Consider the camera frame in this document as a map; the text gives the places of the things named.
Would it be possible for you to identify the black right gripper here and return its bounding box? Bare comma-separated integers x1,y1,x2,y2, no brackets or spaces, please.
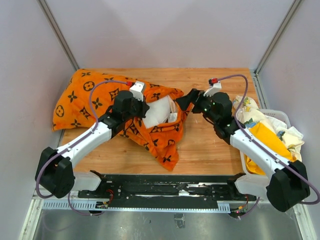
175,88,218,124

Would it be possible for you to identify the white pillow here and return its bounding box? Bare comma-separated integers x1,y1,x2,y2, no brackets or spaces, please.
142,95,178,129

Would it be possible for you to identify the orange patterned pillowcase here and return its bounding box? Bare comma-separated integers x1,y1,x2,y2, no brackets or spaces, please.
52,69,190,171

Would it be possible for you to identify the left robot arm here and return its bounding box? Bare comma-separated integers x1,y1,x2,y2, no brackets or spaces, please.
35,88,149,199

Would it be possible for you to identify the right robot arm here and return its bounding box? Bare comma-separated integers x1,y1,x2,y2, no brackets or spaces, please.
176,88,310,212

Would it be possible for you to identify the white cartoon print cloth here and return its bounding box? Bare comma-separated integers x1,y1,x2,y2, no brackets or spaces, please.
232,95,305,161

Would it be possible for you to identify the yellow cloth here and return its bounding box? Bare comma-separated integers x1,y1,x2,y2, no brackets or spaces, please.
244,122,297,175

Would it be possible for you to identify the white plastic laundry basket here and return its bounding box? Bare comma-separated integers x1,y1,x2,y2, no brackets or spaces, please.
238,108,307,181

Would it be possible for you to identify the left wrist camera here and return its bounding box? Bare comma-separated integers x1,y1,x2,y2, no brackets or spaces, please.
129,81,146,102

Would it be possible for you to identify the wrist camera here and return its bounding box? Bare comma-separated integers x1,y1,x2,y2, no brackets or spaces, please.
203,81,222,97
129,81,146,102

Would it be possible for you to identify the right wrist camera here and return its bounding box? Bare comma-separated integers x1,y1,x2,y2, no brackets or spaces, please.
203,81,222,97

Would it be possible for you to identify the right aluminium frame post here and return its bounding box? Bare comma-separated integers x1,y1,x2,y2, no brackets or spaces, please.
254,0,304,75

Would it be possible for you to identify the aluminium frame post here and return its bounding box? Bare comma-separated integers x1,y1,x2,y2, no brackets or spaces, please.
254,0,304,75
36,0,80,71

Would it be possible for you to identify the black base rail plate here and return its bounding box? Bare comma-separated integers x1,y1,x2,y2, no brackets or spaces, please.
78,174,257,209

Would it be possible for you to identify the grey slotted cable duct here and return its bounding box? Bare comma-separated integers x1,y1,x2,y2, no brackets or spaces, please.
41,200,231,213

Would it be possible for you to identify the left aluminium frame post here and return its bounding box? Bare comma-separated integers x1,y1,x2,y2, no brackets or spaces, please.
36,0,80,71

